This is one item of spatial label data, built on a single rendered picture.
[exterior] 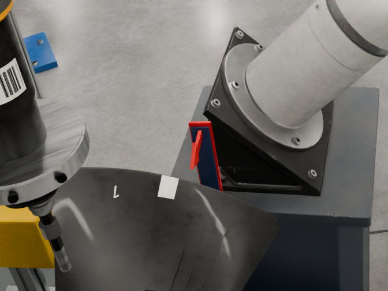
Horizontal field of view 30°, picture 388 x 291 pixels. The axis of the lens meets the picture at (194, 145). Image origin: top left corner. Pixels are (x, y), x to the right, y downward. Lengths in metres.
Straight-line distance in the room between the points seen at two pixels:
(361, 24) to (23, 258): 0.52
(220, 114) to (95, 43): 2.42
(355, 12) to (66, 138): 0.64
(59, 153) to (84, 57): 2.95
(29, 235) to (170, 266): 0.33
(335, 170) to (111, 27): 2.48
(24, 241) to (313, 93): 0.43
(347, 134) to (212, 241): 0.54
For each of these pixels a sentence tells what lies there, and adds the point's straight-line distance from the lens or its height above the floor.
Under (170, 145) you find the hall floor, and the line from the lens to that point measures 2.67.
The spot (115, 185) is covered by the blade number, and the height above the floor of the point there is 1.21.
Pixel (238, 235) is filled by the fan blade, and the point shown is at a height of 1.18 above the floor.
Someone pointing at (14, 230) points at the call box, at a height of 1.06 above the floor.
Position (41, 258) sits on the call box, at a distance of 0.96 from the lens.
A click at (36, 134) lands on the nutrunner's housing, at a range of 0.36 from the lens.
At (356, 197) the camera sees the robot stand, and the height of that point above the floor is 0.93.
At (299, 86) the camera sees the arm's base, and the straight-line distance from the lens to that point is 1.01.
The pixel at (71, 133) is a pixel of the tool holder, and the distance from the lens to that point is 0.36.
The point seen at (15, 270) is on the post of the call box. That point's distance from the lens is 1.05.
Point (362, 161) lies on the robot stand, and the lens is 1.11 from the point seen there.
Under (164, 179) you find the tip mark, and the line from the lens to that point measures 0.71.
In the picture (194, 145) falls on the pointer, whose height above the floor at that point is 1.19.
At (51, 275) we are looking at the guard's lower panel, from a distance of 2.19.
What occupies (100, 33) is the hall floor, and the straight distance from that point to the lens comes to 3.45.
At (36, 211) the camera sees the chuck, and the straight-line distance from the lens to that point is 0.39.
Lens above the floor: 1.67
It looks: 39 degrees down
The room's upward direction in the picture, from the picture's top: 11 degrees counter-clockwise
